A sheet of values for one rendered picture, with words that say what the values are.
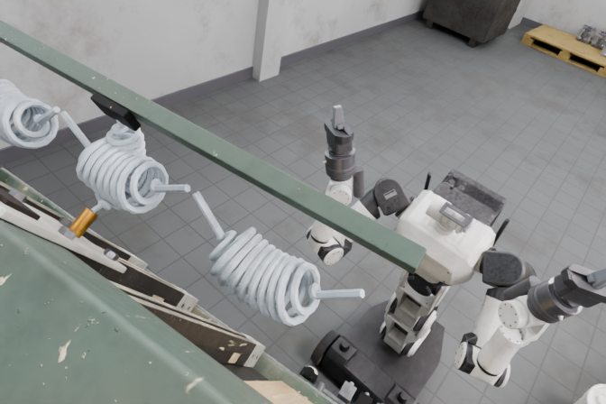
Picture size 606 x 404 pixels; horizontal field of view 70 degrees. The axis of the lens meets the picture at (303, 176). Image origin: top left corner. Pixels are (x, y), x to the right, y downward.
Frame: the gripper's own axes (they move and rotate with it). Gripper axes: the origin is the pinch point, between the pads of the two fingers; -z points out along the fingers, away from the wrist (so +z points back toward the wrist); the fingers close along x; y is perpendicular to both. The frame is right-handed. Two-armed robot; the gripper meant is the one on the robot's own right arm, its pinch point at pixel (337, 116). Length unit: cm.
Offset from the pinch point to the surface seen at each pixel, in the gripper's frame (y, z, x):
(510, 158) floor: -245, 184, -204
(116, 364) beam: 43, -29, 85
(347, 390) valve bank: 9, 91, 22
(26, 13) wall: 127, -5, -216
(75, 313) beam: 45, -31, 81
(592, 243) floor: -240, 204, -94
